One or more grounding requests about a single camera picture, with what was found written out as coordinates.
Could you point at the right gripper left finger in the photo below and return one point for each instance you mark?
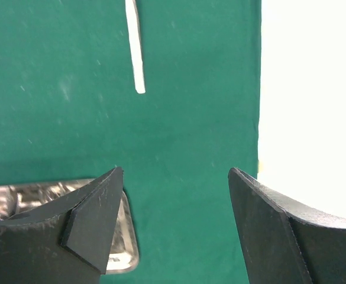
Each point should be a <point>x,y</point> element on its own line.
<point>67,240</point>

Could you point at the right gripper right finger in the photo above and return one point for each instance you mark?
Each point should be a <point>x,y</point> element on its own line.
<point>283,240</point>

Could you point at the steel instrument tray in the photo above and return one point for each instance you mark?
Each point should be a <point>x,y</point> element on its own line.
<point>124,255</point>

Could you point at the green surgical cloth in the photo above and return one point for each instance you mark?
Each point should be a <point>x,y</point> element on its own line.
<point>69,110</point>

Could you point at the steel forceps tweezers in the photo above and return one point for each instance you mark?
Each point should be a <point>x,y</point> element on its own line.
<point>134,37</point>

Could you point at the steel instruments in tray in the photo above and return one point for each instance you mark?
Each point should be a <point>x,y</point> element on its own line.
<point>16,199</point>

